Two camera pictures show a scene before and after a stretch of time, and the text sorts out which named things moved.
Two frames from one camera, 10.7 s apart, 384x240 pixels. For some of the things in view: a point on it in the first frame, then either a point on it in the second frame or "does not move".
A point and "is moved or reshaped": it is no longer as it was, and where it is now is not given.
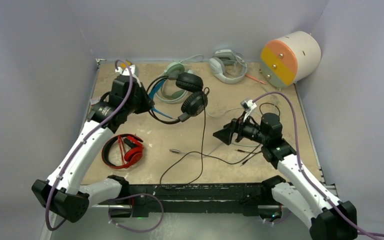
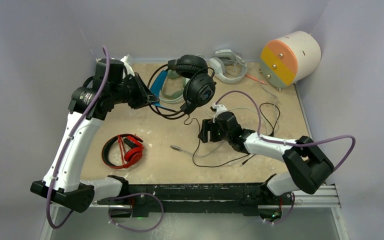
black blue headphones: [194, 104] is moved or reshaped
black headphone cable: [206, 91] -> [244, 157]
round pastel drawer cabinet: [289, 60] does not move
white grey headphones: [227, 67] does not move
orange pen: [256, 79] does not move
